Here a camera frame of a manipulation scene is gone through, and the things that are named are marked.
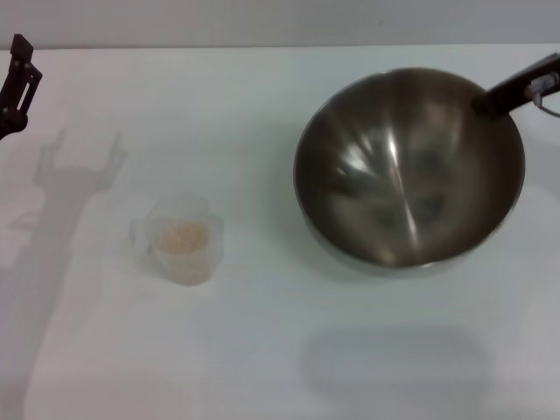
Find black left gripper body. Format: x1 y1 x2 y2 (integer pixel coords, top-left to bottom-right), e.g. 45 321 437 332
0 111 29 141

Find stainless steel mixing bowl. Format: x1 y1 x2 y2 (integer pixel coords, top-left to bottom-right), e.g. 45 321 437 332
292 66 526 277

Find white rice grains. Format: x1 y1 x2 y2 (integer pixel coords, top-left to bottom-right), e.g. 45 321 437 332
157 221 210 254

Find clear plastic measuring cup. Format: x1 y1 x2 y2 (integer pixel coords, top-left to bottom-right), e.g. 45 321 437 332
129 195 225 288

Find white cable plug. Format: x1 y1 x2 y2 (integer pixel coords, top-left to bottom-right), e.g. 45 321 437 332
526 72 560 118

